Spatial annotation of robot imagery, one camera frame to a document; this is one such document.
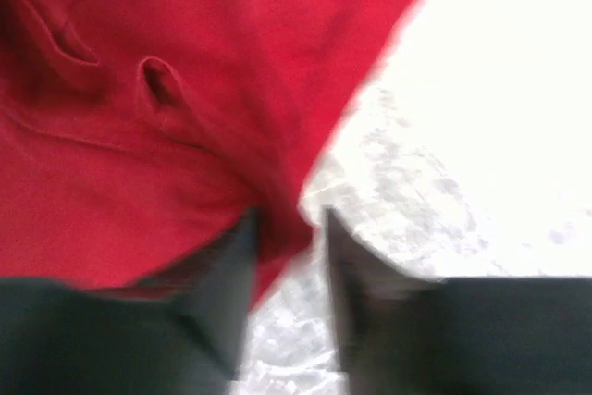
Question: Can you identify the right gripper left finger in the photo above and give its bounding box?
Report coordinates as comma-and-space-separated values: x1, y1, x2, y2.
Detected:
1, 212, 257, 394

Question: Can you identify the red t shirt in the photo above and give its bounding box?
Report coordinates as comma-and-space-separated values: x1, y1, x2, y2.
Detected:
1, 0, 414, 298

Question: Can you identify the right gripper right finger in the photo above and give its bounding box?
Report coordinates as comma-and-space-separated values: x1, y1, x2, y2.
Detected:
324, 208, 591, 394

